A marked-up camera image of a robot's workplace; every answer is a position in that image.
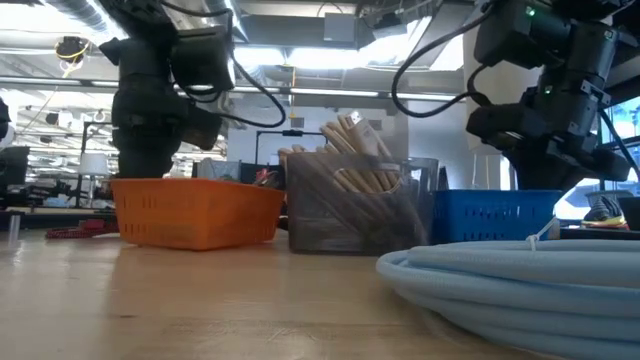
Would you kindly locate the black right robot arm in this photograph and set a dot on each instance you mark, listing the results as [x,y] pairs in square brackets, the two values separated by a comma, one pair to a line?
[600,10]

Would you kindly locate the small white background lamp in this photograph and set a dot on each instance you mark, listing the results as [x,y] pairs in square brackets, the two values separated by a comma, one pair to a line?
[93,164]

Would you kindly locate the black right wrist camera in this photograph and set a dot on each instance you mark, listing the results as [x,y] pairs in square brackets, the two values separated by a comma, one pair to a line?
[520,35]

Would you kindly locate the black background monitor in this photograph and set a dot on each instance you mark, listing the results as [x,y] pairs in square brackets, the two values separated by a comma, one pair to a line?
[14,167]

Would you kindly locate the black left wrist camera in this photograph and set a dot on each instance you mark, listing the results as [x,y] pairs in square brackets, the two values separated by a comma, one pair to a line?
[200,60]

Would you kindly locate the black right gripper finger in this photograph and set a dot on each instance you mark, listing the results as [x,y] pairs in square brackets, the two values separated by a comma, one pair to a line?
[532,170]
[567,170]

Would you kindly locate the grey transparent plastic bin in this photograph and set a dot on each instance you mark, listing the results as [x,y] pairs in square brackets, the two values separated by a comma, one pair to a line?
[310,235]

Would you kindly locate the grey and yellow shoe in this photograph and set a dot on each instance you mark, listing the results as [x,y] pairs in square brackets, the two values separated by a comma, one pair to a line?
[605,212]

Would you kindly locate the orange plastic basket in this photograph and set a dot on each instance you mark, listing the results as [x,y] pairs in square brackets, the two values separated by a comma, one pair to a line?
[200,215]

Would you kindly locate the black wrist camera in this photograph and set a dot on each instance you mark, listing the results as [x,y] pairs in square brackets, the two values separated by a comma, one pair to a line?
[200,60]
[520,35]

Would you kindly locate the yellow black ceiling reel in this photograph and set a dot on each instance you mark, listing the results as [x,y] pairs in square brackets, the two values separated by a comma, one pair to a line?
[71,50]

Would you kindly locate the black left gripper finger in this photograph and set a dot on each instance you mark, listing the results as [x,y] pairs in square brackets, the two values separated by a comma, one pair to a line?
[161,162]
[134,164]

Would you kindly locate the blue plastic basket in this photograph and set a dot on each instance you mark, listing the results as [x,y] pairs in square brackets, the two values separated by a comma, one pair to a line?
[500,215]

